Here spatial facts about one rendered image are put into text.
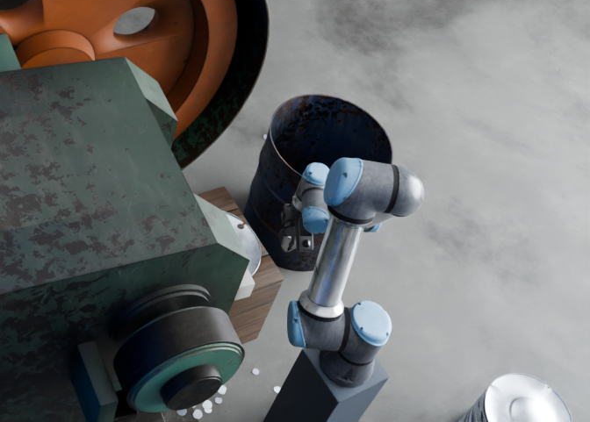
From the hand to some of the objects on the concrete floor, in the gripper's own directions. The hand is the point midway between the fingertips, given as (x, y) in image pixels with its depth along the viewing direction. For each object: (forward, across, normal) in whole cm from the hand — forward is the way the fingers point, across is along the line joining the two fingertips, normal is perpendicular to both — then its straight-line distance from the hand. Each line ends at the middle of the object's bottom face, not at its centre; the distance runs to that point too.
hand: (287, 250), depth 280 cm
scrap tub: (+37, -18, -38) cm, 56 cm away
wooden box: (+37, +27, -1) cm, 46 cm away
